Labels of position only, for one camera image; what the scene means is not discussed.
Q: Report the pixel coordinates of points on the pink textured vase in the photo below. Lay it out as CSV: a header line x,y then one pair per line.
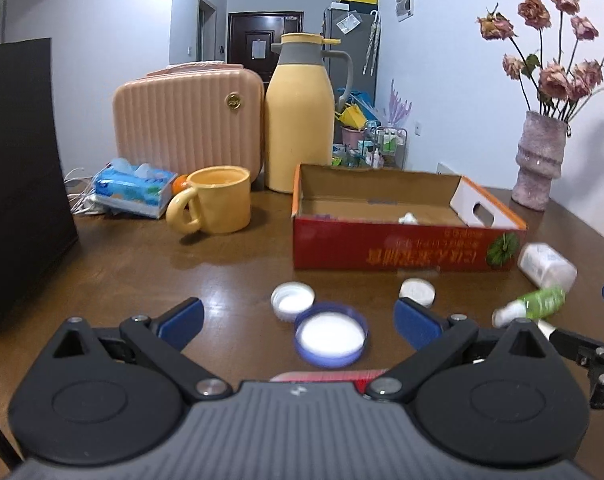
x,y
536,165

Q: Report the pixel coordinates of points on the small white ridged cap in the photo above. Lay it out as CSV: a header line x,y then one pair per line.
x,y
292,302

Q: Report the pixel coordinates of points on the yellow watering can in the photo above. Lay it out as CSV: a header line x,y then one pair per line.
x,y
354,116

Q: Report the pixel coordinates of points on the blue translucent lid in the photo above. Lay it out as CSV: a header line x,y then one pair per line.
x,y
332,335

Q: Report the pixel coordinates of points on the clear plastic pouch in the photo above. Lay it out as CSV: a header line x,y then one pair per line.
x,y
347,23

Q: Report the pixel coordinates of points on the pink ribbed suitcase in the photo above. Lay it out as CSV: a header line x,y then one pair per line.
x,y
182,120

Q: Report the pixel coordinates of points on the white paper sheet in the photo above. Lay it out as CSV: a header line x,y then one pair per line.
x,y
262,45

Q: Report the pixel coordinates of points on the white folded umbrella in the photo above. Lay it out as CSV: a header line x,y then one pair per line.
x,y
377,45
368,50

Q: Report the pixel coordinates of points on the pink bucket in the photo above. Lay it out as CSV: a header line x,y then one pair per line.
x,y
353,137

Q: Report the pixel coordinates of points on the purple leaf decoration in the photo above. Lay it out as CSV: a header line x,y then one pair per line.
x,y
399,107

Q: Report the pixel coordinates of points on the red and white lint brush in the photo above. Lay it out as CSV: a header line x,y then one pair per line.
x,y
327,376

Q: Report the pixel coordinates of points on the grey refrigerator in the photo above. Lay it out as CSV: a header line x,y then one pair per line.
x,y
352,60

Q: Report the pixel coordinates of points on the dark brown door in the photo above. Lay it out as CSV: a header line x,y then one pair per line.
x,y
239,60

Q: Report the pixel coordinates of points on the white plastic bottle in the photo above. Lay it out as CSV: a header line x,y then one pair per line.
x,y
546,265

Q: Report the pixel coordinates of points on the black paper bag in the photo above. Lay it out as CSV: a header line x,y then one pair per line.
x,y
22,185

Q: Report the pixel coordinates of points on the yellow thermos jug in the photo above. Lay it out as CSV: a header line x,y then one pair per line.
x,y
299,125

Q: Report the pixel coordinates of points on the red cardboard box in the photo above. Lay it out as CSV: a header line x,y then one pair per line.
x,y
381,252

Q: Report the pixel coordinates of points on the yellow mug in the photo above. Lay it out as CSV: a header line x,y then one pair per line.
x,y
222,200

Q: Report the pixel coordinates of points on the white flat board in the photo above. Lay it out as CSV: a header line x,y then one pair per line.
x,y
449,169

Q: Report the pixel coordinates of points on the orange fruit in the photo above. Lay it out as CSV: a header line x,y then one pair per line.
x,y
180,183

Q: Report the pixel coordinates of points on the blue tissue pack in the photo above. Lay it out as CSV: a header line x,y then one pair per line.
x,y
132,192

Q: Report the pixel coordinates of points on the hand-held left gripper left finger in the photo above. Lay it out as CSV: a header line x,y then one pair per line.
x,y
182,322

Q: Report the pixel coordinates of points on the dried pink roses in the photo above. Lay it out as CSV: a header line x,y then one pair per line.
x,y
554,80

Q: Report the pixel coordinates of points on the blue plastic toy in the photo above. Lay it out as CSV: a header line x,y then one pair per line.
x,y
354,96

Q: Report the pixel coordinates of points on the green spray bottle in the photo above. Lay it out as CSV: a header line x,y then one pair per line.
x,y
541,302

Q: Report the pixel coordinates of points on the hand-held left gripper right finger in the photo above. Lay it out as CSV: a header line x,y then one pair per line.
x,y
414,327

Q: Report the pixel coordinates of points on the yellow and black box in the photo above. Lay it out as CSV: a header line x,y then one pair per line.
x,y
358,1

